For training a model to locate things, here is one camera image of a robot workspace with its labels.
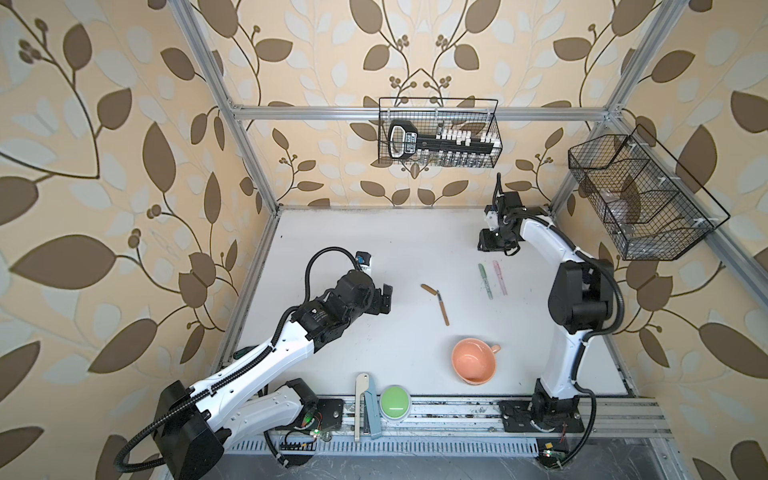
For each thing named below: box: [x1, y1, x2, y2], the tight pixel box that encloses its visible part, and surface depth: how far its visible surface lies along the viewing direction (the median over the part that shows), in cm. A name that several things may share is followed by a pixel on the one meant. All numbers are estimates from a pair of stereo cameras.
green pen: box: [478, 263, 493, 300], surface depth 101 cm
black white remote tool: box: [388, 120, 500, 160], surface depth 84 cm
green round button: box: [380, 385, 411, 421], surface depth 77 cm
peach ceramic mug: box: [451, 338, 501, 386], surface depth 82 cm
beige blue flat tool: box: [355, 372, 382, 442], surface depth 75 cm
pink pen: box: [492, 260, 508, 295], surface depth 101 cm
